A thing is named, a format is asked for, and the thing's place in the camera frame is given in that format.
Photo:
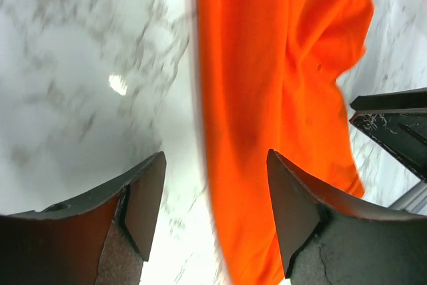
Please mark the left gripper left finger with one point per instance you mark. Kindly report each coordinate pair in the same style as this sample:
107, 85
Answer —
103, 236

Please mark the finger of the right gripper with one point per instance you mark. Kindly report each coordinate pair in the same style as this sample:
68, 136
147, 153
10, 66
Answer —
396, 122

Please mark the orange t shirt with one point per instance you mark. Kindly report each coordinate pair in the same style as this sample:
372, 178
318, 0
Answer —
268, 82

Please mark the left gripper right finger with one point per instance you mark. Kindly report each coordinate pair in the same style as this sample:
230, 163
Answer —
327, 236

